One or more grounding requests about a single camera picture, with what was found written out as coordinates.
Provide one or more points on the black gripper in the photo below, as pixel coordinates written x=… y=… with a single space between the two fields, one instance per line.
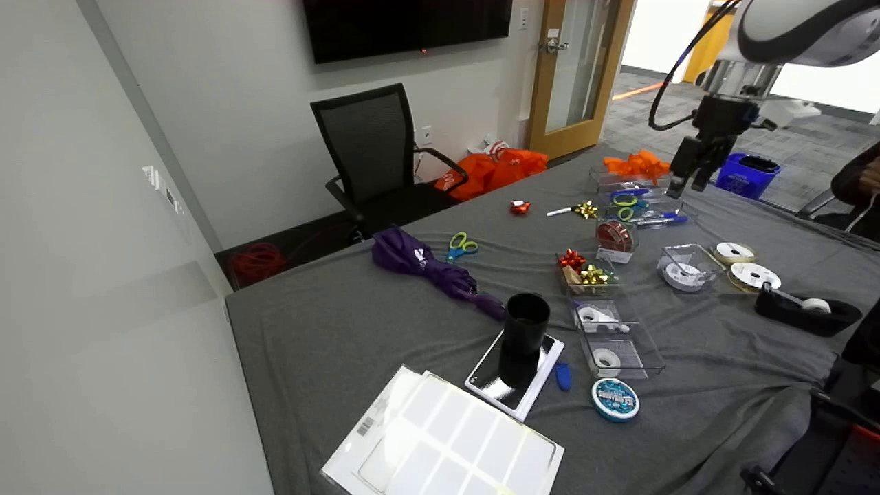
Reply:
x=725 y=120

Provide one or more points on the gold gift bow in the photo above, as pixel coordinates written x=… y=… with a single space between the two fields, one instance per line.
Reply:
x=588 y=209
x=596 y=275

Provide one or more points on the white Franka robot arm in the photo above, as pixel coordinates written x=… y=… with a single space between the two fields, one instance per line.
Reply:
x=806 y=28

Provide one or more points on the orange folded decoration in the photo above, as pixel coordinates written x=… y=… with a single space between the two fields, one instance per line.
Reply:
x=636 y=165

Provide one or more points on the blue plastic bin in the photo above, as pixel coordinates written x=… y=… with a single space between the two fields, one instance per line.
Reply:
x=747 y=174

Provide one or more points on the blue silver pen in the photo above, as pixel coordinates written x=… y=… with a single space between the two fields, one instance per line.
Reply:
x=661 y=216

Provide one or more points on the white ribbon spool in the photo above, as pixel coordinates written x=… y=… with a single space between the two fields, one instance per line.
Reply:
x=733 y=251
x=758 y=275

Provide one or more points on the red plaid ribbon spool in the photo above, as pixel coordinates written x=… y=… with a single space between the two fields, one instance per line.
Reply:
x=614 y=238

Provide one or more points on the white ribbon roll in case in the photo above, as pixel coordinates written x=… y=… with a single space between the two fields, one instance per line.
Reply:
x=683 y=275

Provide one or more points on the clear plaid ribbon case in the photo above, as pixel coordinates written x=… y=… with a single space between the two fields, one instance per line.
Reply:
x=618 y=259

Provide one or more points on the white marker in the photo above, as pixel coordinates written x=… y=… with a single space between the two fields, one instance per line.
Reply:
x=559 y=213

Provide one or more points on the wooden framed glass door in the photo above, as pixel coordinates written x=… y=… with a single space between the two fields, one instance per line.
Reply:
x=581 y=64

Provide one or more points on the clear plastic bow tray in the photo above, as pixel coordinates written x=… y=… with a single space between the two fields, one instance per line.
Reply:
x=588 y=286

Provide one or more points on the kraft paper gift tag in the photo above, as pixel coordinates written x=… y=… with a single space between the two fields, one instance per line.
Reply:
x=567 y=278

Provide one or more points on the small red gift bow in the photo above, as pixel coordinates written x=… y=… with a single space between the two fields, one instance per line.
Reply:
x=522 y=208

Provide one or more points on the black tape dispenser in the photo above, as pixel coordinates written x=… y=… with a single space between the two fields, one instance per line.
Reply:
x=806 y=314

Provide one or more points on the orange plastic bag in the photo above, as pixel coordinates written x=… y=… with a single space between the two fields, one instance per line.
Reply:
x=497 y=168

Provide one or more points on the clear tray with tape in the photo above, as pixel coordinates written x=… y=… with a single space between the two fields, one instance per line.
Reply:
x=641 y=361

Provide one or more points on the black cup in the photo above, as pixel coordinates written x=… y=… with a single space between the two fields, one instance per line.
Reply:
x=526 y=319

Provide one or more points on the blue round tape roll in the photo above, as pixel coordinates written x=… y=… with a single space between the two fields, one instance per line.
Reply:
x=614 y=399

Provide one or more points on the small green blue scissors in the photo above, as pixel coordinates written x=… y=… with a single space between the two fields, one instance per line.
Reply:
x=461 y=245

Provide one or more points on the small blue clip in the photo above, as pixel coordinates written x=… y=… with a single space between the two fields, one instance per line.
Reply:
x=562 y=374

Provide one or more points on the purple folded umbrella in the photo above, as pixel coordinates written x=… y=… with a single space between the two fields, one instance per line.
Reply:
x=431 y=266

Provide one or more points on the white framed black tablet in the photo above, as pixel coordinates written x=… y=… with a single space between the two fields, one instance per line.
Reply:
x=500 y=387

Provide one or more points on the black mesh office chair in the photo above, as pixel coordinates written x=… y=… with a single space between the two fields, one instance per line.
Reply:
x=366 y=138

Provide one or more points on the grey tablecloth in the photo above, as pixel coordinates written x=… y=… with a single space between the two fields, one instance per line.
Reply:
x=366 y=319

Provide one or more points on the white label sheet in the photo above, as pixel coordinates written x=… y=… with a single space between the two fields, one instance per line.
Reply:
x=442 y=442

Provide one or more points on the black wall television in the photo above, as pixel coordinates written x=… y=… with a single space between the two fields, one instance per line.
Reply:
x=402 y=24

